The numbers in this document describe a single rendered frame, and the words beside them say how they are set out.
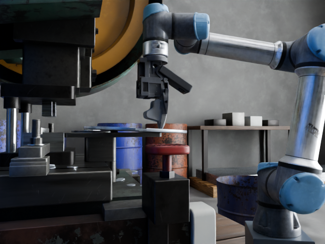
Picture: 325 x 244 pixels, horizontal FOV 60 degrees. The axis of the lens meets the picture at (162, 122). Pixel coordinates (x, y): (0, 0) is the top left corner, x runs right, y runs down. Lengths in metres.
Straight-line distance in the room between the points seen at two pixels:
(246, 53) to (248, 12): 4.33
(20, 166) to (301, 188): 0.68
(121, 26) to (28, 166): 0.83
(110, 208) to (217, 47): 0.64
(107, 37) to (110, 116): 2.96
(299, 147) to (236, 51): 0.36
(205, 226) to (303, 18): 5.57
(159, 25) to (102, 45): 0.43
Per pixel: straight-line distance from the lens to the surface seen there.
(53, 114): 0.78
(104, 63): 1.16
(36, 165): 0.55
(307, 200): 0.87
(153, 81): 0.80
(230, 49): 0.98
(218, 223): 1.43
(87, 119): 4.10
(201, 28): 0.85
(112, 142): 0.75
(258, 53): 1.01
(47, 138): 0.72
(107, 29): 1.24
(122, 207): 0.55
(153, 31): 0.83
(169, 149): 0.46
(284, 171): 0.88
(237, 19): 5.15
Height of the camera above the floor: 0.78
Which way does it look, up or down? 2 degrees up
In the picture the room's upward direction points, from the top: straight up
